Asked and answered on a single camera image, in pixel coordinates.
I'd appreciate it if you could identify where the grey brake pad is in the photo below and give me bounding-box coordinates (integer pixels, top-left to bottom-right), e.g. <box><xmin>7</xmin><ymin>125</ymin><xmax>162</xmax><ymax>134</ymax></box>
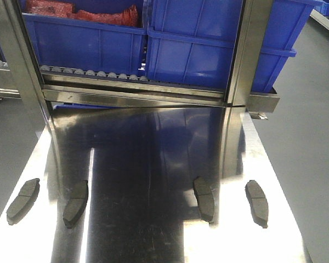
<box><xmin>6</xmin><ymin>178</ymin><xmax>40</xmax><ymax>225</ymax></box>
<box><xmin>63</xmin><ymin>180</ymin><xmax>89</xmax><ymax>228</ymax></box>
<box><xmin>245</xmin><ymin>180</ymin><xmax>269</xmax><ymax>228</ymax></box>
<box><xmin>193</xmin><ymin>176</ymin><xmax>215</xmax><ymax>223</ymax></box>

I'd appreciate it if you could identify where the grey roller track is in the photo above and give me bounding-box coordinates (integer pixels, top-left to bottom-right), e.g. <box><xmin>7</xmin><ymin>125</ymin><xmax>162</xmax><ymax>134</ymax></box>
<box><xmin>39</xmin><ymin>65</ymin><xmax>149</xmax><ymax>82</ymax></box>

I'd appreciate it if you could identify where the right blue plastic bin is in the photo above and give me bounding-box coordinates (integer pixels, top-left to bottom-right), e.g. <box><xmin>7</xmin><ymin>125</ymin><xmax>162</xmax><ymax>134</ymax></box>
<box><xmin>145</xmin><ymin>1</ymin><xmax>321</xmax><ymax>93</ymax></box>

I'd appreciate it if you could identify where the blue plastic bin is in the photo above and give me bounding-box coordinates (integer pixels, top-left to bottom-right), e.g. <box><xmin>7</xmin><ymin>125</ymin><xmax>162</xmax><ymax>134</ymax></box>
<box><xmin>145</xmin><ymin>1</ymin><xmax>321</xmax><ymax>93</ymax></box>
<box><xmin>19</xmin><ymin>1</ymin><xmax>146</xmax><ymax>76</ymax></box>

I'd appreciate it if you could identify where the left blue plastic bin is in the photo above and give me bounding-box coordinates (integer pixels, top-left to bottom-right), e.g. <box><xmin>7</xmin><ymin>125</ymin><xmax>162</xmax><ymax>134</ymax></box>
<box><xmin>19</xmin><ymin>1</ymin><xmax>146</xmax><ymax>76</ymax></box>

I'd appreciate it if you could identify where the red mesh bag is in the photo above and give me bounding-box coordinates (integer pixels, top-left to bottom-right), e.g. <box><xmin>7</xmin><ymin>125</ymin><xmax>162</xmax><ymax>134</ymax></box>
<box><xmin>24</xmin><ymin>1</ymin><xmax>139</xmax><ymax>27</ymax></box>

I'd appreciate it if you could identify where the background steel shelf rack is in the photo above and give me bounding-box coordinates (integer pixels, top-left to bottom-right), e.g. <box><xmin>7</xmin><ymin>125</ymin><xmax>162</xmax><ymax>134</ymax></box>
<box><xmin>310</xmin><ymin>1</ymin><xmax>329</xmax><ymax>31</ymax></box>

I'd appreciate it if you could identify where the stainless steel rack frame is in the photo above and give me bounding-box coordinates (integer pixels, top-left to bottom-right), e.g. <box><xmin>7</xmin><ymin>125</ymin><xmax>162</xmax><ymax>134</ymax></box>
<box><xmin>0</xmin><ymin>1</ymin><xmax>278</xmax><ymax>132</ymax></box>

